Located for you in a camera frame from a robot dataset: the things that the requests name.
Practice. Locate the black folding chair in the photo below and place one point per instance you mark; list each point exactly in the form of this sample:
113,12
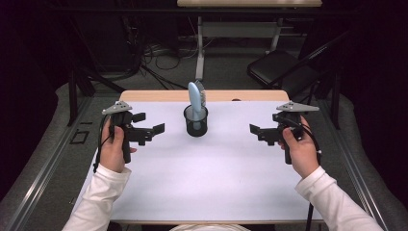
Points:
275,67

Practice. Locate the light blue hairbrush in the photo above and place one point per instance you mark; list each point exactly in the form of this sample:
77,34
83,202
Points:
194,96

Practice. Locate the person's left hand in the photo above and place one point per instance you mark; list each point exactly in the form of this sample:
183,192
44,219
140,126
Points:
114,154

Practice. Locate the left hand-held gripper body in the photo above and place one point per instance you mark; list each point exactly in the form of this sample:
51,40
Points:
139,134

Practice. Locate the person's right hand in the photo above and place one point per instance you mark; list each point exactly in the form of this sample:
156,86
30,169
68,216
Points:
303,154

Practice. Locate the white table mat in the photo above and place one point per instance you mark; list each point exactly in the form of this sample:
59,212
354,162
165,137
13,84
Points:
208,176

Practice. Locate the black metal stand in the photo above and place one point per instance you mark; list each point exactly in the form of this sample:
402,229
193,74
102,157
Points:
73,96

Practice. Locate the person's white clothing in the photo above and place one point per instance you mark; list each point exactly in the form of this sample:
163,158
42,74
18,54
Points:
208,228

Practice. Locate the metal floor rail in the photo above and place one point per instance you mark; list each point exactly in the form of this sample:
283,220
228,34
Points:
41,173
359,179

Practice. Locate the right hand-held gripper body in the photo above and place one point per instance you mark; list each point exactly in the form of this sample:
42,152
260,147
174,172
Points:
272,134

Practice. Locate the black mesh pen holder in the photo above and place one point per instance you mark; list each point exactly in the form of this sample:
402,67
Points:
196,131

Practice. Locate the white-legged desk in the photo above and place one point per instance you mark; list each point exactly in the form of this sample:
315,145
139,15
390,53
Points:
237,29

